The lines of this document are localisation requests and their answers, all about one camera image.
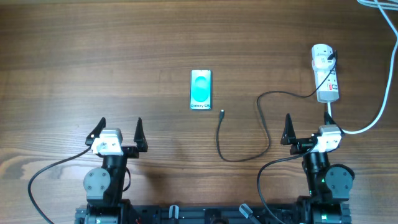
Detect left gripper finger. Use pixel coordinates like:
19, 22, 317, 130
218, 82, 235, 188
85, 117, 106, 146
134, 117, 148, 152

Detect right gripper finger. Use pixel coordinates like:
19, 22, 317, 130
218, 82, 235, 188
280, 113, 296, 145
324, 111, 345, 136

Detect white power strip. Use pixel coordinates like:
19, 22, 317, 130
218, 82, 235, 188
311, 44, 340, 103

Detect black USB charging cable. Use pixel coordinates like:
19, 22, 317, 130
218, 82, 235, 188
215, 50, 338, 163

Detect teal screen Galaxy smartphone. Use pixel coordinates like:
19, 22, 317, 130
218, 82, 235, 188
190, 70, 212, 110

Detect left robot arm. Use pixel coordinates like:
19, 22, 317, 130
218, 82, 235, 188
75, 118, 148, 224

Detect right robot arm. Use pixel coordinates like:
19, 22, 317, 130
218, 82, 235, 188
280, 113, 355, 224

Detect white charger plug adapter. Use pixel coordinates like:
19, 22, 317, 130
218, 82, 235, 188
312, 54, 335, 72

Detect white power strip cord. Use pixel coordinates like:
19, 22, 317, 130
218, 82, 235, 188
326, 0, 398, 135

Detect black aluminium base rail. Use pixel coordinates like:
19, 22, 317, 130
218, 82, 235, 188
75, 203, 352, 224

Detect white cables at corner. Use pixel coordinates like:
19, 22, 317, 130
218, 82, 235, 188
356, 0, 398, 12

